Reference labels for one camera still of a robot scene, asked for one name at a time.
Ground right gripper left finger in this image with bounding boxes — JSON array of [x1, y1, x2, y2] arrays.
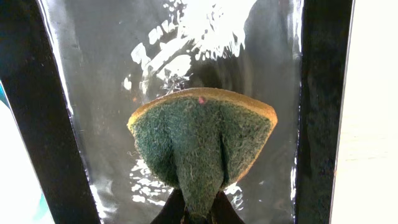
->
[[150, 189, 185, 224]]

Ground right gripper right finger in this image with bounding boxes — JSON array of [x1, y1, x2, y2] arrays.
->
[[211, 191, 245, 224]]

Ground green and yellow sponge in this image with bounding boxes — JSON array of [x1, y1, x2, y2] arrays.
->
[[127, 88, 278, 220]]

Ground teal plastic tray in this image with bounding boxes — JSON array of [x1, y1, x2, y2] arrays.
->
[[1, 89, 54, 224]]

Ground black rectangular tray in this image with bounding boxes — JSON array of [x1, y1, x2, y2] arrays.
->
[[1, 0, 353, 223]]

